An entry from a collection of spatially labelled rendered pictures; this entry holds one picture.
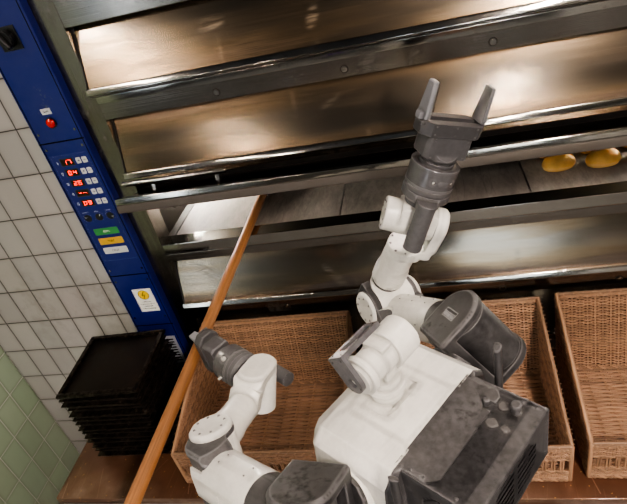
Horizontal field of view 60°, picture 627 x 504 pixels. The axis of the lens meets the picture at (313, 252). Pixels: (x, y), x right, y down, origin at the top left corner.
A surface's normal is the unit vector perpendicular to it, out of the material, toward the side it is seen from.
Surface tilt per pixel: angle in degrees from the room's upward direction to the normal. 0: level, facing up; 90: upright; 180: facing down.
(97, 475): 0
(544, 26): 90
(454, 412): 0
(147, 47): 70
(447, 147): 97
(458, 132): 97
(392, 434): 0
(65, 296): 90
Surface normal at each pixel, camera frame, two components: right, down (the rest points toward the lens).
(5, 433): 0.97, -0.11
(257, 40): -0.20, 0.26
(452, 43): -0.13, 0.58
